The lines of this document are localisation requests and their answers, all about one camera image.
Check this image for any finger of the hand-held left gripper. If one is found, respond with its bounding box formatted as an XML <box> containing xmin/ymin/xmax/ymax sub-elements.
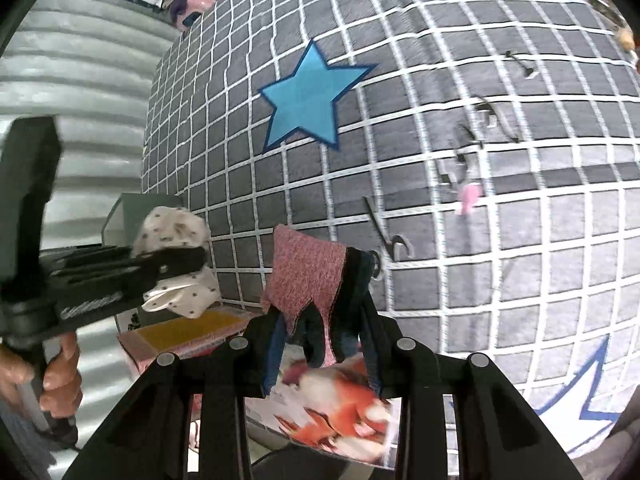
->
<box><xmin>40</xmin><ymin>245</ymin><xmax>208</xmax><ymax>286</ymax></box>

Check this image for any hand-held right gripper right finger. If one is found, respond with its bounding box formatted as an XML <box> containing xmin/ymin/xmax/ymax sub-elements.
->
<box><xmin>350</xmin><ymin>295</ymin><xmax>583</xmax><ymax>480</ymax></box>

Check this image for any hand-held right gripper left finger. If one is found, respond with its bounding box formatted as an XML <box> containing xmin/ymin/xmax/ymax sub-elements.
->
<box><xmin>62</xmin><ymin>307</ymin><xmax>288</xmax><ymax>480</ymax></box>

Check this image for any white dotted sock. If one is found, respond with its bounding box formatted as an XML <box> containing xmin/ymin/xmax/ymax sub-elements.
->
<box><xmin>131</xmin><ymin>206</ymin><xmax>223</xmax><ymax>318</ymax></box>

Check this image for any pink cardboard box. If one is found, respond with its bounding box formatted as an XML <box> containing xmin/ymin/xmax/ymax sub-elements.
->
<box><xmin>117</xmin><ymin>307</ymin><xmax>263</xmax><ymax>401</ymax></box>

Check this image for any pink knitted sock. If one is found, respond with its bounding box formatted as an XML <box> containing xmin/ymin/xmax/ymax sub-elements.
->
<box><xmin>260</xmin><ymin>224</ymin><xmax>386</xmax><ymax>368</ymax></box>

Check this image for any person's left hand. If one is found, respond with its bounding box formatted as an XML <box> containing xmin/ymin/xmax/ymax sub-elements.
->
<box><xmin>0</xmin><ymin>332</ymin><xmax>83</xmax><ymax>418</ymax></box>

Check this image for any floral tissue pack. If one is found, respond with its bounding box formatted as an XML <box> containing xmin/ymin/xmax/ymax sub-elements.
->
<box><xmin>245</xmin><ymin>355</ymin><xmax>403</xmax><ymax>468</ymax></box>

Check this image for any pale pleated curtain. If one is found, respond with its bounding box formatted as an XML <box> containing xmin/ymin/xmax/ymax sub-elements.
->
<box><xmin>0</xmin><ymin>0</ymin><xmax>181</xmax><ymax>251</ymax></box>

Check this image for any grey checked star blanket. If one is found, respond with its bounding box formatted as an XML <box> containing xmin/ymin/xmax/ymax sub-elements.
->
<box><xmin>141</xmin><ymin>0</ymin><xmax>640</xmax><ymax>461</ymax></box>

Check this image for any small pink scrap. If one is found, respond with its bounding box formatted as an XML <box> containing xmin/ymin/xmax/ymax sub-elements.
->
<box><xmin>455</xmin><ymin>182</ymin><xmax>483</xmax><ymax>216</ymax></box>

